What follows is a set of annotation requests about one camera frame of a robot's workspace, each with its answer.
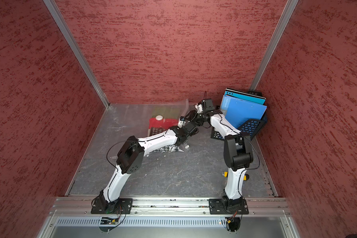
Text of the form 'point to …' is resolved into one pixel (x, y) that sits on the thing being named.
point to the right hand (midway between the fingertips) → (186, 120)
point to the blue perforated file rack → (251, 127)
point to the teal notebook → (245, 96)
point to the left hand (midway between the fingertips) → (177, 134)
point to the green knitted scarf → (167, 111)
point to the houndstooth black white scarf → (169, 149)
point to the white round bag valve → (159, 117)
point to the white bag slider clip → (187, 147)
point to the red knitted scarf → (164, 123)
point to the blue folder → (239, 112)
